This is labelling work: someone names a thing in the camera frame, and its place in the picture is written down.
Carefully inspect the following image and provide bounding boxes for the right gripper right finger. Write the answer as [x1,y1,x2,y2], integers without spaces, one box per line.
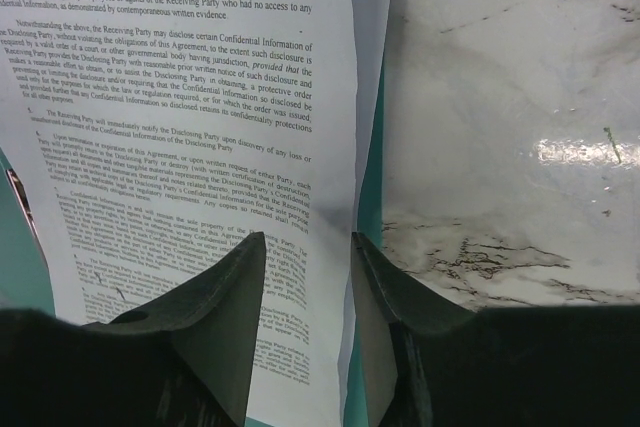
[351,233,639,426]

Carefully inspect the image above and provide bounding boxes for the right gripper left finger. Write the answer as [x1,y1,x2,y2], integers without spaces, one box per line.
[1,232,266,426]

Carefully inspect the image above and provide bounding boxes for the white printed paper sheets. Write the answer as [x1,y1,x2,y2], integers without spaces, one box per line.
[1,0,390,426]

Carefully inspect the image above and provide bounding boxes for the teal file folder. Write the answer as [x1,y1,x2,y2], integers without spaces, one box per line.
[1,82,384,426]

